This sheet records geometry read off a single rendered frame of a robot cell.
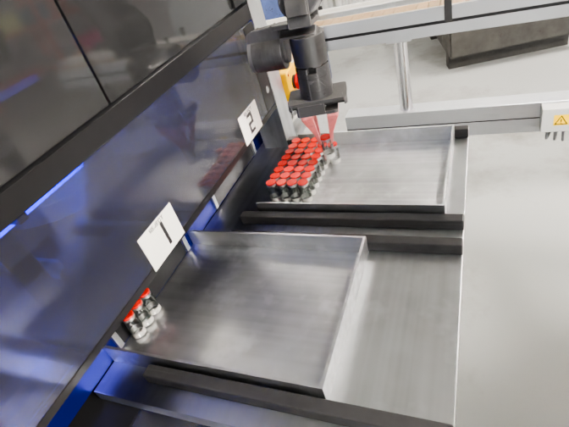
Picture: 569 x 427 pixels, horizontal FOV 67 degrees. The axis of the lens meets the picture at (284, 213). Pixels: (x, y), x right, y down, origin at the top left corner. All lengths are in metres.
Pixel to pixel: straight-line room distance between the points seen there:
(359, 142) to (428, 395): 0.59
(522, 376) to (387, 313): 1.04
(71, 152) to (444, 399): 0.50
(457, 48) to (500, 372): 2.41
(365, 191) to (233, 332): 0.37
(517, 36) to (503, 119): 1.77
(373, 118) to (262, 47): 1.16
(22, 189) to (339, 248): 0.45
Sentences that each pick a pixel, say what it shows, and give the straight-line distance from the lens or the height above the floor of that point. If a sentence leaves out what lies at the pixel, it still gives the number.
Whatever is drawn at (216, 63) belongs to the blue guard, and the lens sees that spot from 0.81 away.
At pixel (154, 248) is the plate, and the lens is 0.64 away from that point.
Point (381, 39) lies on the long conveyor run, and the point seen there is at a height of 0.86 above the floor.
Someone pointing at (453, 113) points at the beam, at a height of 0.53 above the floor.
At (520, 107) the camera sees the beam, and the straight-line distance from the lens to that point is 1.82.
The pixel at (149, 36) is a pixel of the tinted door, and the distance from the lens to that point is 0.69.
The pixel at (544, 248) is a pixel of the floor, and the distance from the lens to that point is 2.01.
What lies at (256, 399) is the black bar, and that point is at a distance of 0.57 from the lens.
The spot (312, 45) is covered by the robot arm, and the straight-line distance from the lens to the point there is 0.73.
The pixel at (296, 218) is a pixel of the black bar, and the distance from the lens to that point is 0.78.
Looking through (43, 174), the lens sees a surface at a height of 1.20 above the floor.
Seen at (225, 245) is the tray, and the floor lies 0.88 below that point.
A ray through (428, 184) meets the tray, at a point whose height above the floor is 0.88.
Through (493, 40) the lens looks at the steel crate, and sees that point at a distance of 3.52.
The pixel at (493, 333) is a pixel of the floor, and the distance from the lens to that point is 1.70.
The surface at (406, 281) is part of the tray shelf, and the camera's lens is 0.66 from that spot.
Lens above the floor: 1.37
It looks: 36 degrees down
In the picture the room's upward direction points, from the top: 18 degrees counter-clockwise
